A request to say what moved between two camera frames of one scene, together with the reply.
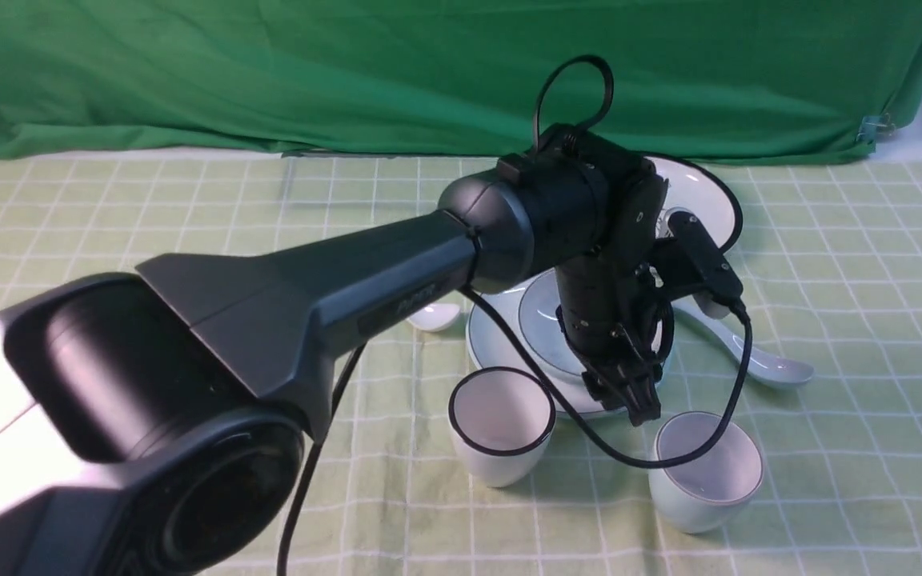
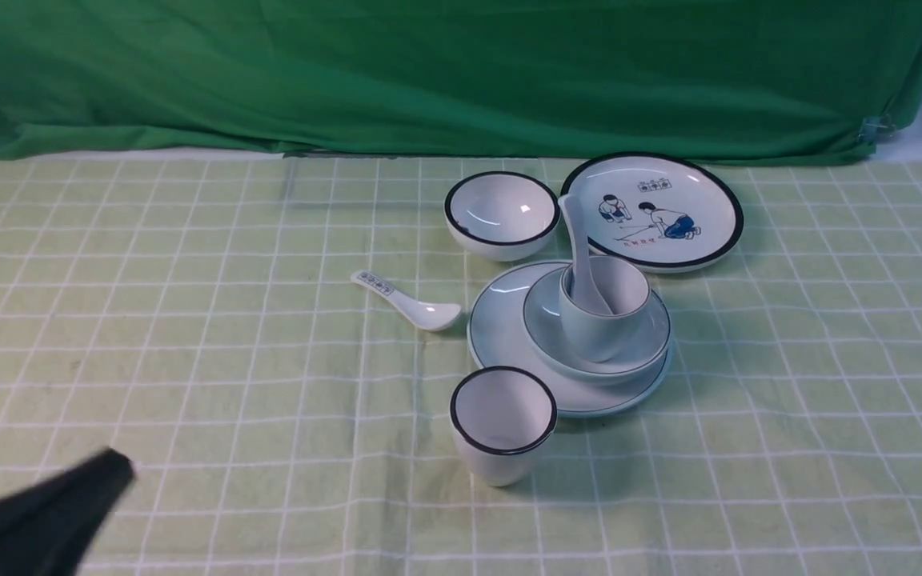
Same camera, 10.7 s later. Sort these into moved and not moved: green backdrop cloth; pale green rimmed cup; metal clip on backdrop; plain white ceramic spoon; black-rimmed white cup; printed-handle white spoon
Moved: pale green rimmed cup; plain white ceramic spoon
Not moved: printed-handle white spoon; metal clip on backdrop; black-rimmed white cup; green backdrop cloth
